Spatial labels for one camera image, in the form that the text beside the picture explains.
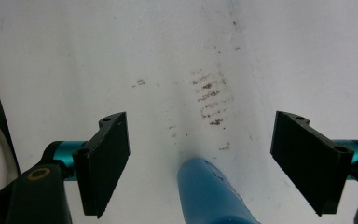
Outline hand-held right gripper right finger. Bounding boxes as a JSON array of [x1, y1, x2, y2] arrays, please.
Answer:
[[269, 110, 358, 217]]

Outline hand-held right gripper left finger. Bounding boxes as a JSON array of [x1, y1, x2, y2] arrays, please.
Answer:
[[54, 111, 131, 219]]

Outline blue bottle with white cap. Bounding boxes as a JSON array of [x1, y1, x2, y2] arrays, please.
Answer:
[[176, 157, 260, 224]]

